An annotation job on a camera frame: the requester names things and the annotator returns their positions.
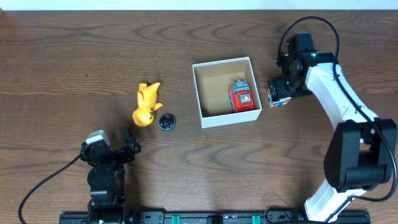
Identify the colourful puzzle cube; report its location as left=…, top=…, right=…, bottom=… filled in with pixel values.
left=267, top=89, right=292, bottom=108

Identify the yellow rubber toy animal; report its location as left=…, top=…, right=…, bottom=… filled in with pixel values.
left=132, top=82, right=163, bottom=127

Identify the black round cap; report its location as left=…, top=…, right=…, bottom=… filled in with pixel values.
left=159, top=114, right=176, bottom=131

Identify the red toy fire truck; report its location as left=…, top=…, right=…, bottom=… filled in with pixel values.
left=228, top=80, right=254, bottom=113

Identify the white cardboard box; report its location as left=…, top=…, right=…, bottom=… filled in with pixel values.
left=192, top=57, right=262, bottom=129

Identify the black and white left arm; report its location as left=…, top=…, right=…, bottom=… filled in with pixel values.
left=80, top=124, right=141, bottom=224

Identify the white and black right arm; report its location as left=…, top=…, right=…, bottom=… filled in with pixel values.
left=267, top=50, right=397, bottom=223

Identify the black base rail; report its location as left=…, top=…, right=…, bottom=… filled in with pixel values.
left=58, top=210, right=371, bottom=224

